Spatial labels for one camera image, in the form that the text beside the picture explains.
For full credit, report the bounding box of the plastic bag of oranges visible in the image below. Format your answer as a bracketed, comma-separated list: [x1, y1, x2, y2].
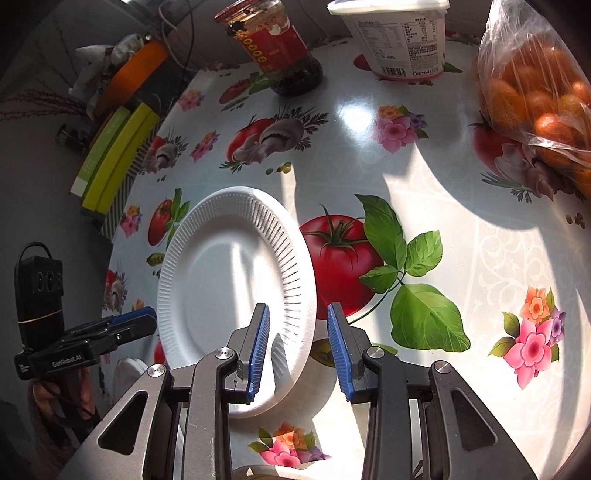
[475, 0, 591, 200]

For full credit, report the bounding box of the white cable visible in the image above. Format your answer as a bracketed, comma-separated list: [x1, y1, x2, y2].
[158, 0, 200, 71]

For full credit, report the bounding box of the lime green box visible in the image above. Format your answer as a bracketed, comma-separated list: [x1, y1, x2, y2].
[82, 102, 160, 214]

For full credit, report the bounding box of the stack of white plates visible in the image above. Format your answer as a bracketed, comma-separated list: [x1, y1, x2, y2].
[112, 357, 151, 408]

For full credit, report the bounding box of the pale green box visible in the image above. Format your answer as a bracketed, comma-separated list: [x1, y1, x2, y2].
[70, 106, 139, 197]

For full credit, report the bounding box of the white paper plate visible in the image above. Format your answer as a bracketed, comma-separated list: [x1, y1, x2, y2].
[157, 186, 318, 419]

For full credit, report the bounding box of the person's left hand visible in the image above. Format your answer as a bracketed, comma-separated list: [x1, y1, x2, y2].
[30, 367, 99, 430]

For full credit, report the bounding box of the floral printed tablecloth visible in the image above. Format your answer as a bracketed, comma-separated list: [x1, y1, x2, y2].
[99, 28, 591, 480]

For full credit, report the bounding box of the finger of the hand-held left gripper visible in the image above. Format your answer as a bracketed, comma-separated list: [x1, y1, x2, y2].
[91, 320, 158, 355]
[62, 306, 157, 343]

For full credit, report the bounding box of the red label sauce jar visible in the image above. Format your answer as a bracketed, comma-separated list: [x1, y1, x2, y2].
[214, 0, 324, 98]

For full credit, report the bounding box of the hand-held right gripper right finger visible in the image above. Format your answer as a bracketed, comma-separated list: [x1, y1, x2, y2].
[326, 302, 539, 480]

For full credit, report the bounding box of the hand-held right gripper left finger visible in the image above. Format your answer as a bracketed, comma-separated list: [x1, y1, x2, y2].
[58, 303, 271, 480]

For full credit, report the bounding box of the white plastic tub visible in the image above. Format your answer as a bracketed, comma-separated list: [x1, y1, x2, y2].
[327, 0, 451, 83]

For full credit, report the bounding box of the white crumpled cloth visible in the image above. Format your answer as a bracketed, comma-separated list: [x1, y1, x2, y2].
[68, 34, 149, 108]

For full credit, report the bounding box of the orange round box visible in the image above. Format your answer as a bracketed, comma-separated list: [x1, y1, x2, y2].
[93, 39, 170, 120]

